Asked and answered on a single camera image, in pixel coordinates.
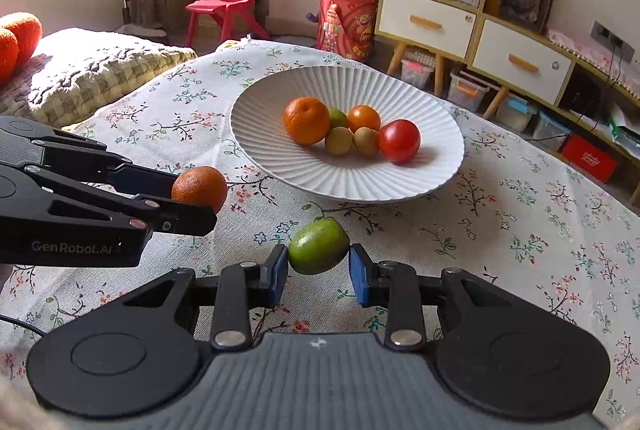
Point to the wooden shelf cabinet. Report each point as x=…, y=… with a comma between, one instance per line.
x=480, y=13

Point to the green white papers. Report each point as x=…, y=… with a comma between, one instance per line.
x=625, y=130

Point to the floral tablecloth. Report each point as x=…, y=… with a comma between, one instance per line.
x=500, y=235

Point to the white cabinet drawer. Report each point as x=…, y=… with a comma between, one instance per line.
x=522, y=60
x=425, y=23

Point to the white ribbed plate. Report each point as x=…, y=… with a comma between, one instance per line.
x=350, y=182

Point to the green lime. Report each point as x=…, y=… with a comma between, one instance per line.
x=340, y=115
x=318, y=252

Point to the grey wall socket panel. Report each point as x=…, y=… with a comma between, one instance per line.
x=612, y=39

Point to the beige knit blanket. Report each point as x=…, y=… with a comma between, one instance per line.
x=100, y=70

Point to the red flat box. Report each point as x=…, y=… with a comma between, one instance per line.
x=590, y=158

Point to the red printed bucket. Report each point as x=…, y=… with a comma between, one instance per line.
x=345, y=25

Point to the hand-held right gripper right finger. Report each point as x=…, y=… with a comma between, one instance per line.
x=360, y=275

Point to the long wooden bench cabinet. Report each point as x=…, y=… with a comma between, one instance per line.
x=620, y=85

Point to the blue lidded storage bin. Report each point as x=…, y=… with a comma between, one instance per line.
x=550, y=125
x=515, y=113

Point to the large orange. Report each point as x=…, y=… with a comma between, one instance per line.
x=306, y=120

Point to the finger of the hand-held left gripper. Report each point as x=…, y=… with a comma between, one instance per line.
x=190, y=220
x=145, y=180

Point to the small smooth tangerine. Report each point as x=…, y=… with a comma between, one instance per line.
x=364, y=118

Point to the clear bin with orange latch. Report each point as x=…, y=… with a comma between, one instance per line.
x=467, y=90

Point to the tan round fruit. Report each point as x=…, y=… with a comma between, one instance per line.
x=366, y=142
x=339, y=141

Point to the medium orange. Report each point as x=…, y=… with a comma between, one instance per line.
x=202, y=187

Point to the orange plush toy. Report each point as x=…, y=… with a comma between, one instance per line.
x=17, y=43

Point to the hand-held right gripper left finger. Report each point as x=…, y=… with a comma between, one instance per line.
x=278, y=275

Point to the red tomato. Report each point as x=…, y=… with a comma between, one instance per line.
x=398, y=141

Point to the pink lace cloth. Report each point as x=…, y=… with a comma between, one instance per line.
x=585, y=48

